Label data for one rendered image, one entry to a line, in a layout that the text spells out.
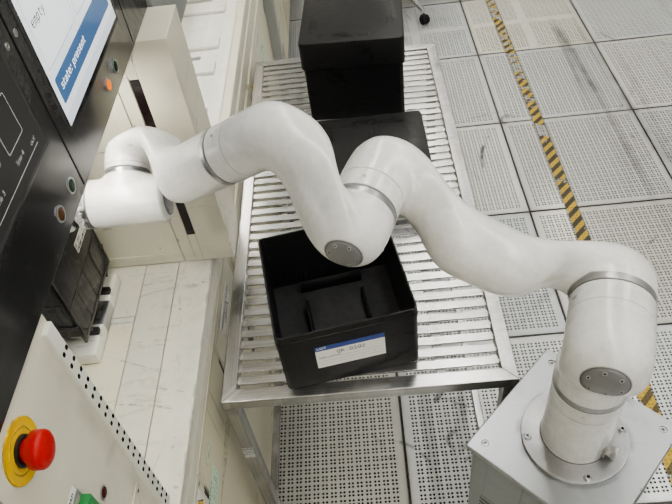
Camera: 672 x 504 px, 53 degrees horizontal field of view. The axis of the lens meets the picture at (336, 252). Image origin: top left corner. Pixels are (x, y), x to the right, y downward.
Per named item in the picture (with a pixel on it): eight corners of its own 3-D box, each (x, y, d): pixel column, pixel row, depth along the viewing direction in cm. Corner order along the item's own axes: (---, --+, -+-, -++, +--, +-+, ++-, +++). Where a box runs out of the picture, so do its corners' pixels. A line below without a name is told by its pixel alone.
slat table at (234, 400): (494, 527, 188) (519, 378, 133) (281, 542, 191) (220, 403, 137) (434, 209, 278) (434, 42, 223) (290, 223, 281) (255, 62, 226)
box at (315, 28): (407, 115, 196) (404, 36, 178) (309, 122, 199) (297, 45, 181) (403, 63, 216) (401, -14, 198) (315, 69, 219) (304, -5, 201)
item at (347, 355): (288, 391, 137) (273, 341, 124) (270, 290, 156) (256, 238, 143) (420, 360, 138) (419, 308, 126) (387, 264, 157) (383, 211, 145)
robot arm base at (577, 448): (648, 430, 123) (674, 374, 110) (595, 508, 115) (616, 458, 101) (555, 374, 133) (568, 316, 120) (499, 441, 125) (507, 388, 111)
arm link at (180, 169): (199, 73, 99) (92, 139, 118) (204, 176, 95) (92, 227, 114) (246, 91, 106) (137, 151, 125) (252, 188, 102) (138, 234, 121)
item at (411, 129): (437, 210, 168) (438, 169, 159) (320, 222, 170) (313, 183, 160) (422, 138, 188) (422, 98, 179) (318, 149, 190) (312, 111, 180)
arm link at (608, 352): (631, 359, 112) (667, 263, 95) (625, 460, 101) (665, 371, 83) (556, 344, 116) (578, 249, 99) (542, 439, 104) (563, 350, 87)
